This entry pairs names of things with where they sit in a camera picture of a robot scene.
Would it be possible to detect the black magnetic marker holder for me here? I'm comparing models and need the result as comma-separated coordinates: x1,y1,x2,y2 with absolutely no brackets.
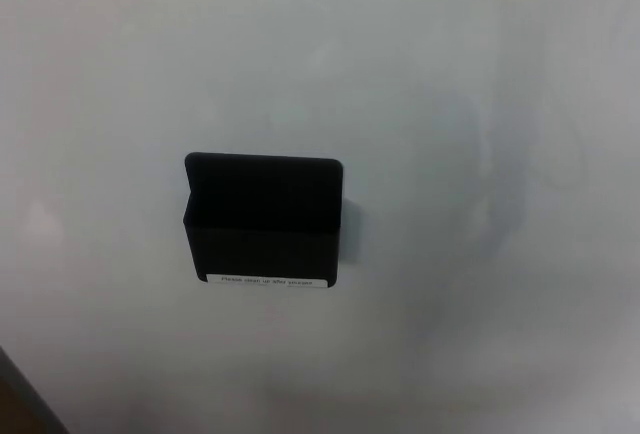
181,151,346,291

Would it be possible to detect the white whiteboard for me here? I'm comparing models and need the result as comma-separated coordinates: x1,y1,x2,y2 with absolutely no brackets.
0,0,640,434

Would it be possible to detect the grey whiteboard frame edge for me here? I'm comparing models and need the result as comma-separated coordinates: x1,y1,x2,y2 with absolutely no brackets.
0,342,71,434

